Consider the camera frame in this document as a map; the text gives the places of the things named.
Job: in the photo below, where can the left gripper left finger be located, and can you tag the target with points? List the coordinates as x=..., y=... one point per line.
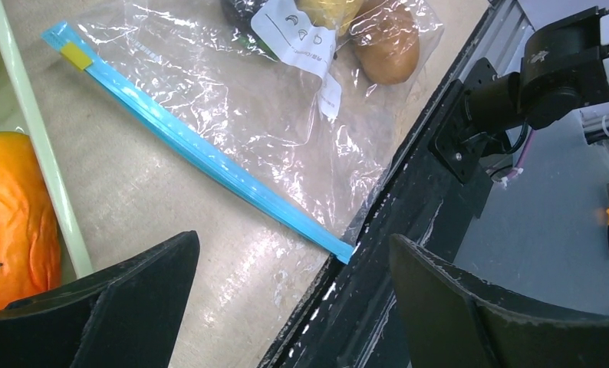
x=127, y=315

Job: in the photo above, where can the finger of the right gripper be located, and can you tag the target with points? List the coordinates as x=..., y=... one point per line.
x=239, y=13

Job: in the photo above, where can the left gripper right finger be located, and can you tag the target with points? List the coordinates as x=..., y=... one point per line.
x=453, y=318

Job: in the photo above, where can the clear zip bag blue seal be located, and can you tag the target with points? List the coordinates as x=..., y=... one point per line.
x=252, y=124

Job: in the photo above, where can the red yellow fake peach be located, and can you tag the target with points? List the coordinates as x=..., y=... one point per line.
x=30, y=250

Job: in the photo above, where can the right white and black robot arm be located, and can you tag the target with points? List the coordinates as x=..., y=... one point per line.
x=565, y=66

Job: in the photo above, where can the yellow fake lemon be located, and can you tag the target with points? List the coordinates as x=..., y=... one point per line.
x=335, y=15

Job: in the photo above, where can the brown fake potato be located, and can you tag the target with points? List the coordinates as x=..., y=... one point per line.
x=386, y=41

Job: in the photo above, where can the light green perforated plastic basket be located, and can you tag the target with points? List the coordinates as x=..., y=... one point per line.
x=19, y=112

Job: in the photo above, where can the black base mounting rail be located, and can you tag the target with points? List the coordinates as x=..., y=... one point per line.
x=349, y=316

